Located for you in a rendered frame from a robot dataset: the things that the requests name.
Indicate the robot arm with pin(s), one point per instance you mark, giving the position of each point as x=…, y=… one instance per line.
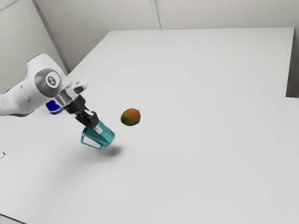
x=23, y=93

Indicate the red green mango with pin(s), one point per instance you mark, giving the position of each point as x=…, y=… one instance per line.
x=130, y=116

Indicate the teal faceted mug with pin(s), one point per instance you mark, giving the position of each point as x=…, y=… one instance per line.
x=102, y=138

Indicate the blue white can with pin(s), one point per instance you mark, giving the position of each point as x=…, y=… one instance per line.
x=53, y=107

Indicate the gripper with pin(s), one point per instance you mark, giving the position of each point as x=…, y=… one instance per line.
x=76, y=105

